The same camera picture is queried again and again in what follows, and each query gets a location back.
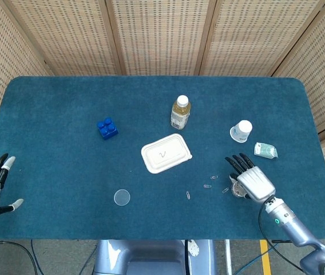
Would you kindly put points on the blue toy building block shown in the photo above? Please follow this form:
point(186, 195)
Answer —
point(108, 130)

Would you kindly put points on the silver blue robot torso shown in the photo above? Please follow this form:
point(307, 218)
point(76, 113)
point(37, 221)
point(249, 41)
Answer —
point(151, 257)

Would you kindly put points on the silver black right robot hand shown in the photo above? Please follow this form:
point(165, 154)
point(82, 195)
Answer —
point(255, 182)

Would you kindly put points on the clear round plastic lid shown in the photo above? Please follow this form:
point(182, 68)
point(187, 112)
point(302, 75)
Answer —
point(122, 197)

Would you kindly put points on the yellow tea bottle white cap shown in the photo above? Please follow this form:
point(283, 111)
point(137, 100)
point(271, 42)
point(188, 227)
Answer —
point(179, 116)

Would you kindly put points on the silver paper clip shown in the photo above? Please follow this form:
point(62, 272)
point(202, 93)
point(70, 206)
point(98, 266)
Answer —
point(225, 190)
point(188, 195)
point(214, 177)
point(207, 186)

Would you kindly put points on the white paper cup blue print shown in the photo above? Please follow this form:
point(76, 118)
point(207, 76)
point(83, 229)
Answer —
point(241, 131)

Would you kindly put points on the green white tissue pack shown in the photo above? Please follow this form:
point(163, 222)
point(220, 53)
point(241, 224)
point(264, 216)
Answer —
point(265, 150)

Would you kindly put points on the woven wooden folding screen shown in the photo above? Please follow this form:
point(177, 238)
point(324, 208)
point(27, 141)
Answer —
point(162, 34)

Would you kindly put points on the beige food container lid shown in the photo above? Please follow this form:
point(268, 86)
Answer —
point(165, 153)

